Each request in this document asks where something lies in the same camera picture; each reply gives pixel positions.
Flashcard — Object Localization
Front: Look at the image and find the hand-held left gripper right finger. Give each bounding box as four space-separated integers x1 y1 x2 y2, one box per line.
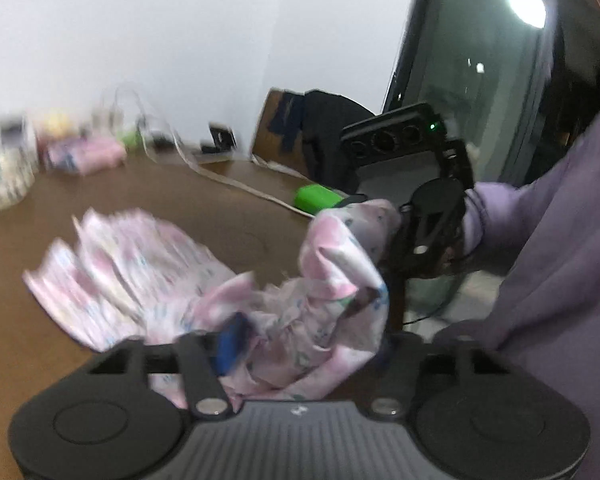
370 332 502 419

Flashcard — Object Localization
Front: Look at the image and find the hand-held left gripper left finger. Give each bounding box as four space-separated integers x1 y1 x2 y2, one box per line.
86 312 255 420

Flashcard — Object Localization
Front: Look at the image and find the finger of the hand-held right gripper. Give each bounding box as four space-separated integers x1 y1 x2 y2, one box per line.
377 207 431 335
331 193 368 210

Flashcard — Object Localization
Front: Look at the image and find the pink floral dress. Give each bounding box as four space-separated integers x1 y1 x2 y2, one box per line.
22 198 403 408

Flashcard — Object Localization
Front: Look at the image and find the person's right forearm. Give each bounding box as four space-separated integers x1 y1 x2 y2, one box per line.
462 105 600 281

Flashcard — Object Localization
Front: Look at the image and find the green cylinder object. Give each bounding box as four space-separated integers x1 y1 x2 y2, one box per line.
293 184 347 214

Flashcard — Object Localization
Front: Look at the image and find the wooden chair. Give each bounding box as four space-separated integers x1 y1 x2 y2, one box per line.
251 88 315 181

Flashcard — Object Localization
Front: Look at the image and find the glass window door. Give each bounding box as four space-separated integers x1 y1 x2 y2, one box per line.
382 0 600 196

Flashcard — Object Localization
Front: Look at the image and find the person's purple sweater torso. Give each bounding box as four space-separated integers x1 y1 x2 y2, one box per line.
435 175 600 480

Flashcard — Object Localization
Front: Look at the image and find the pink printed pouch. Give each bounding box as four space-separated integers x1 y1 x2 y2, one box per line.
46 137 128 177

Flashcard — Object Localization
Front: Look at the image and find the floral fabric pouch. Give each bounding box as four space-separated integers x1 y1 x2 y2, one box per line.
0 142 36 217

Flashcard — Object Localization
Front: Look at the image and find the small yellow object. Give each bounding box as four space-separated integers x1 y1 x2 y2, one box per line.
42 111 73 133

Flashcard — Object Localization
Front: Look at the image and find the thin black cable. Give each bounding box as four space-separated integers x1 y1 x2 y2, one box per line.
402 260 467 328

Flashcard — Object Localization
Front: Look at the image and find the white cable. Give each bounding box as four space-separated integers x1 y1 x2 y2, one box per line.
167 127 317 219

